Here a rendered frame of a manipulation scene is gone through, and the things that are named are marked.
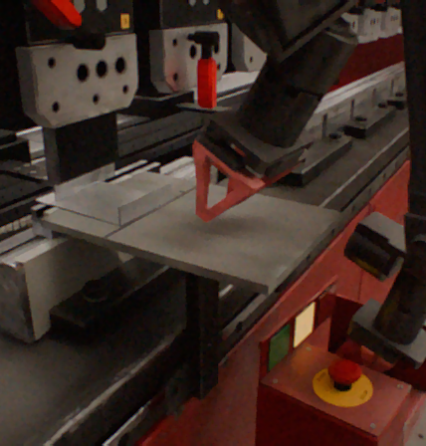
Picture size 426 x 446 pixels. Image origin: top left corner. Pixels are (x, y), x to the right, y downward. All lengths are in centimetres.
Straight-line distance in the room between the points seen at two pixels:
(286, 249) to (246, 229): 6
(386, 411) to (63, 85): 50
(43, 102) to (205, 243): 20
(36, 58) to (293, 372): 47
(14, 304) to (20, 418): 13
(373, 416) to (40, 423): 36
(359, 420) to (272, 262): 25
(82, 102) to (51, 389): 28
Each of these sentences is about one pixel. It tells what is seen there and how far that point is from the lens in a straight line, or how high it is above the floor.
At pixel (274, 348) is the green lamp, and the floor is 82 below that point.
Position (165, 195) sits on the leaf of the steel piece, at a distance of 60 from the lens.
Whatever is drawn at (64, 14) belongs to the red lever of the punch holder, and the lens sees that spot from 51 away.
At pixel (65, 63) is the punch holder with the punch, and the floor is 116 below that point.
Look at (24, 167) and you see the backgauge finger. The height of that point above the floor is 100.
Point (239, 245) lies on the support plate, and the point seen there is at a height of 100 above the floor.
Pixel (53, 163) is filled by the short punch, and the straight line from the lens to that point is 62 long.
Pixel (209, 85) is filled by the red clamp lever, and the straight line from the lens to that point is 71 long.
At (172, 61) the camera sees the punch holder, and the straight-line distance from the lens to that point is 69.
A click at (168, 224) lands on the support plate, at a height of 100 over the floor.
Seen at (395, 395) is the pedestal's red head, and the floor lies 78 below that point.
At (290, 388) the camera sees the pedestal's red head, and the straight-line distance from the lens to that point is 69.
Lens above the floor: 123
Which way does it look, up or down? 23 degrees down
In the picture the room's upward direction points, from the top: straight up
